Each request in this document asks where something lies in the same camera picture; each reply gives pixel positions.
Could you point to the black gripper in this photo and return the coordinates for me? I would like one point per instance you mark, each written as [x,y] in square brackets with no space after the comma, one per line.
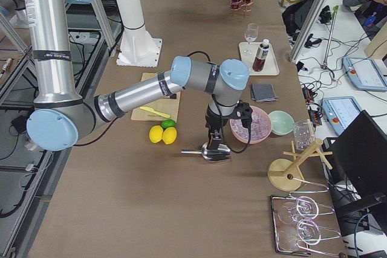
[213,121]

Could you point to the tea bottle front rack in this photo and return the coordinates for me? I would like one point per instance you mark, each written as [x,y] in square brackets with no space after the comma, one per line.
[261,55]

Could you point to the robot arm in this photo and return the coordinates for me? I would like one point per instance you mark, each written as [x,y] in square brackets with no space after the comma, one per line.
[62,116]

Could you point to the steel ice scoop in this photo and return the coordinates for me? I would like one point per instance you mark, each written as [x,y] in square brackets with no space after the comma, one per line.
[222,153]

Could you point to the lower yellow lemon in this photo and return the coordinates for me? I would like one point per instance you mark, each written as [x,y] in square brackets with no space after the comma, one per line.
[169,135]

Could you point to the yellow lemon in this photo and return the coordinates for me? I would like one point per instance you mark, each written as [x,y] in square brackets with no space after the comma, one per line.
[169,135]
[156,134]

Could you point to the green lime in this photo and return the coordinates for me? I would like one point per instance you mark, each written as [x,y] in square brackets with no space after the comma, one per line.
[168,123]

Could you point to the pink bowl with ice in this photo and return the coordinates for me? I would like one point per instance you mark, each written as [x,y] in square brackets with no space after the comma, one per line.
[260,128]

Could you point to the bamboo cutting board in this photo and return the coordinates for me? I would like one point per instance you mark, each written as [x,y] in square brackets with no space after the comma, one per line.
[166,105]

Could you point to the upper yellow lemon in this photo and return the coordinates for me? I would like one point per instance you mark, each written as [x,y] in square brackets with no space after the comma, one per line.
[156,134]

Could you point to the grey folded cloth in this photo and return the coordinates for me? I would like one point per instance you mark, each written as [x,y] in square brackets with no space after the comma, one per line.
[262,92]

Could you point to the yellow plastic knife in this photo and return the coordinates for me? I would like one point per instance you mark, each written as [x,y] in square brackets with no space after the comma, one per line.
[152,110]

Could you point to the mint green bowl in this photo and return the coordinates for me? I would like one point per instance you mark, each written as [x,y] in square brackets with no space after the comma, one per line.
[282,122]

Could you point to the wooden cup stand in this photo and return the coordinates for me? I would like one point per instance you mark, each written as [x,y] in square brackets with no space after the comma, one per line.
[286,175]

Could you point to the clear glass mug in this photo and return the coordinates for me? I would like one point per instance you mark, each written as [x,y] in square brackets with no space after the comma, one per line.
[303,134]

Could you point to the cream rabbit tray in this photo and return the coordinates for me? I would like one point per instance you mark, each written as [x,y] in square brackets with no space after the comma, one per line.
[248,52]

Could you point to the clear wine glass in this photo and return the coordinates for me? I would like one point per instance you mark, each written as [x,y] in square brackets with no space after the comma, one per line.
[251,32]

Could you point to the blue teach pendant near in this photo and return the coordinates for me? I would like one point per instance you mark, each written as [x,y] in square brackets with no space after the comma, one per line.
[340,111]

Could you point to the blue teach pendant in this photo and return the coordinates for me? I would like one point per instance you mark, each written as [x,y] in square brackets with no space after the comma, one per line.
[340,111]
[364,73]

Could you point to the black bag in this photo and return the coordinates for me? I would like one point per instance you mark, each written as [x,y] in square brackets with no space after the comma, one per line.
[295,15]

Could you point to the black monitor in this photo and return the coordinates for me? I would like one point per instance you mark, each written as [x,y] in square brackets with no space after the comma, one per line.
[360,150]

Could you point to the blue teach pendant far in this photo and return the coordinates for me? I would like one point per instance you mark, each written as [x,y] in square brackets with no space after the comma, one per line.
[364,73]

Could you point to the seated person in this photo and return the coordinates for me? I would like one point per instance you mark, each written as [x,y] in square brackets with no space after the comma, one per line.
[371,14]

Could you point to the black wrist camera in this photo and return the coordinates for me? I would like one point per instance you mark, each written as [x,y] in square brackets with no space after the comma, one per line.
[243,112]

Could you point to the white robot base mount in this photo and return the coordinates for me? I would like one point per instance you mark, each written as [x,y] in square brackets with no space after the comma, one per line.
[137,47]

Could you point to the black wire glass rack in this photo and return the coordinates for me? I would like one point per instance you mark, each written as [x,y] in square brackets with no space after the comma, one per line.
[295,229]

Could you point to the aluminium frame post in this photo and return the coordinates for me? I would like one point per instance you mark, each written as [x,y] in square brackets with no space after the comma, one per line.
[306,28]

